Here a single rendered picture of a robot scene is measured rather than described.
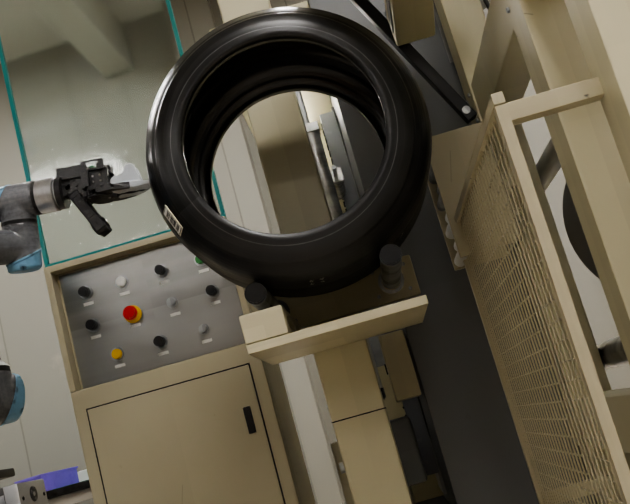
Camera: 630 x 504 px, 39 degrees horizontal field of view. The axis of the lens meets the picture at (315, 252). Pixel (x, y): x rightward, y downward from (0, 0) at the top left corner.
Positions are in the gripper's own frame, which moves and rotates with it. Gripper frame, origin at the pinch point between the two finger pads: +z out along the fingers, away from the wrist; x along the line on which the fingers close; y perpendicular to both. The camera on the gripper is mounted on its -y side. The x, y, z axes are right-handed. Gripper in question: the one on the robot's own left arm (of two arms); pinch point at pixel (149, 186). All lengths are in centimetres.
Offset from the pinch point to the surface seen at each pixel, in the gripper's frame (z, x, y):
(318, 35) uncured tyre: 41.5, -13.1, 21.1
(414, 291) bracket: 53, 26, -28
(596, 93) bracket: 80, -57, -16
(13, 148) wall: -182, 384, 167
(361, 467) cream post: 34, 29, -66
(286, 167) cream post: 27.7, 28.2, 7.6
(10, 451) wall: -204, 389, -35
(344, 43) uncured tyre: 46, -13, 18
